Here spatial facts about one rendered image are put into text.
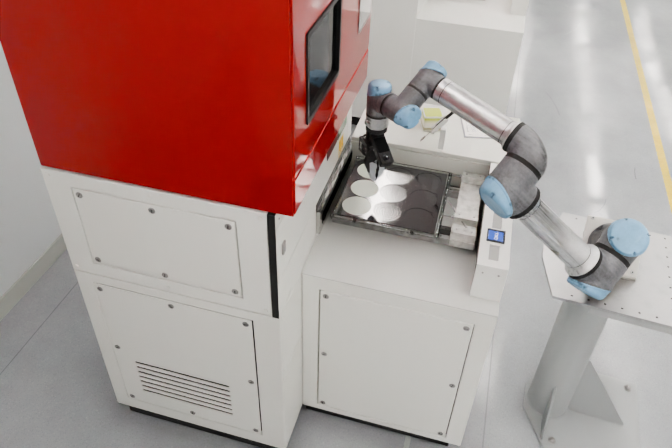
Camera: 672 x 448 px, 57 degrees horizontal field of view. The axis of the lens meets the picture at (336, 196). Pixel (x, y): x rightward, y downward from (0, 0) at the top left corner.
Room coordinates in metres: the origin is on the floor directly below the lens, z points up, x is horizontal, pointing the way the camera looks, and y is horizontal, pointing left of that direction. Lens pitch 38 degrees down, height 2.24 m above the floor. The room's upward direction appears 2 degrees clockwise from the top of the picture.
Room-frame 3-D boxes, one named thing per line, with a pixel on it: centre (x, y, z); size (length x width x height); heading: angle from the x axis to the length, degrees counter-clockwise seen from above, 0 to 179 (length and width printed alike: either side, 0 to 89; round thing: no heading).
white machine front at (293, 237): (1.60, 0.06, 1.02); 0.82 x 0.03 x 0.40; 166
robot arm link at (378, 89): (1.71, -0.13, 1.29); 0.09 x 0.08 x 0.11; 41
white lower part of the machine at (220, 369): (1.68, 0.39, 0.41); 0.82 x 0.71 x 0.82; 166
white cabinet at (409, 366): (1.78, -0.33, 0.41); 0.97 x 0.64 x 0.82; 166
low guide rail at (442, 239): (1.60, -0.23, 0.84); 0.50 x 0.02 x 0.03; 76
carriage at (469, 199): (1.68, -0.47, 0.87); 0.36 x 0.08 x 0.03; 166
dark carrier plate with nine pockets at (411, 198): (1.73, -0.20, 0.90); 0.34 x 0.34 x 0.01; 76
